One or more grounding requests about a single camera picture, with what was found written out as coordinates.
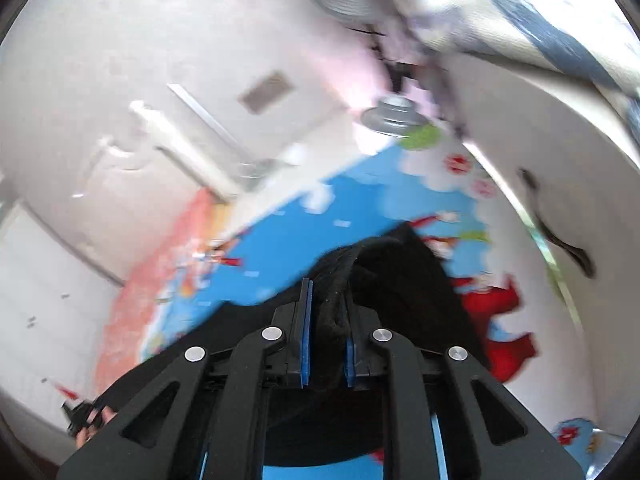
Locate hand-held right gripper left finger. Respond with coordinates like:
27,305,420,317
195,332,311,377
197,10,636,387
57,277,314,480

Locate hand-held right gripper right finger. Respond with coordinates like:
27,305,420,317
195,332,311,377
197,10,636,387
344,304,585,480

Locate black pants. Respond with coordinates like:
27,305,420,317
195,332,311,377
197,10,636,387
92,222,493,466

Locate person's left hand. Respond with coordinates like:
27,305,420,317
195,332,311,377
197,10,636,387
75,407,115,448

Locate blue cartoon printed mat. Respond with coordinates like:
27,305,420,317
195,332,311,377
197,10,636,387
95,125,626,480

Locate grey standing fan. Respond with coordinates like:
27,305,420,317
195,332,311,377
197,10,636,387
305,0,436,138

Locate blue striped white cloth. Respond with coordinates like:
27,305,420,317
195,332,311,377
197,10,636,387
390,0,640,136

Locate white wall pipe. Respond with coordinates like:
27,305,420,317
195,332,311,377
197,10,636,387
129,100,243,203

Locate black cord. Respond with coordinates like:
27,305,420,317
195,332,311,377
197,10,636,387
517,167,598,278

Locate wall vent grille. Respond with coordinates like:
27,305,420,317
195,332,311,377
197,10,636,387
237,71,292,115

